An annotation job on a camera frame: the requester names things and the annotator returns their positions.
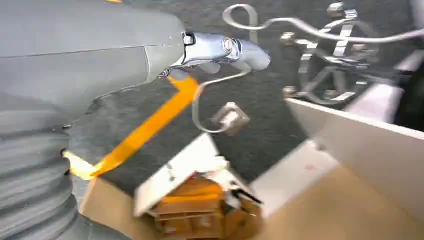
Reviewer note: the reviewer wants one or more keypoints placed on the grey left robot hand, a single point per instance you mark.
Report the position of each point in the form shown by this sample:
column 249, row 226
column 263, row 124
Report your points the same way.
column 82, row 49

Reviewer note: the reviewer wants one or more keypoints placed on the silver chair base with casters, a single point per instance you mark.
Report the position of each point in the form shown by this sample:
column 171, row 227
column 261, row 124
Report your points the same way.
column 331, row 59

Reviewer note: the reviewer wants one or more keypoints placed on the yellow floor tape strip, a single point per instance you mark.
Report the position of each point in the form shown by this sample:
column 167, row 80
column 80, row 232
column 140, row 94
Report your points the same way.
column 152, row 124

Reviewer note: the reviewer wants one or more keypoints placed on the pale square plug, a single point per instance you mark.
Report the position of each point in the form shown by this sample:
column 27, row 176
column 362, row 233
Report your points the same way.
column 231, row 118

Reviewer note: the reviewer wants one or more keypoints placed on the white card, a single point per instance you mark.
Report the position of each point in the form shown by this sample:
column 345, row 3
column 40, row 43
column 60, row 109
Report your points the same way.
column 179, row 169

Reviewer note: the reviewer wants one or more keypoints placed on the ribbed grey left arm sleeve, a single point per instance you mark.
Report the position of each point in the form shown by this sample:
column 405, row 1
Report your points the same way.
column 33, row 185

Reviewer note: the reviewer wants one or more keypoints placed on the white desk panel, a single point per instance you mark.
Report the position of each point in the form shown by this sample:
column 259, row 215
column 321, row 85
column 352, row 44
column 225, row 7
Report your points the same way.
column 371, row 149

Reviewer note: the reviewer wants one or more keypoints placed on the wooden card box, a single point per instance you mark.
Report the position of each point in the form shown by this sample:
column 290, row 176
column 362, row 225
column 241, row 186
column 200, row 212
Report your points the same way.
column 198, row 212

